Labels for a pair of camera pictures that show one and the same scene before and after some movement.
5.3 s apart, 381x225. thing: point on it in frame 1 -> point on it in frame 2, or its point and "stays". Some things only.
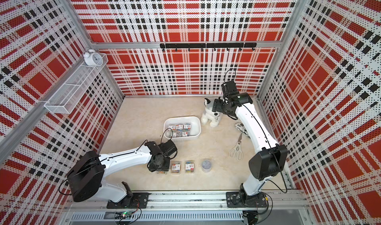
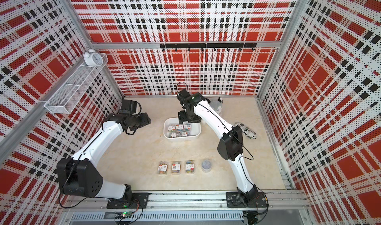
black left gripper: (153, 167) -> (146, 120)
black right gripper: (218, 106) -> (182, 117)
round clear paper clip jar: (206, 166) stays
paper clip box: (172, 127) stays
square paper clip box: (189, 167) stays
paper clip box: (175, 167) stays
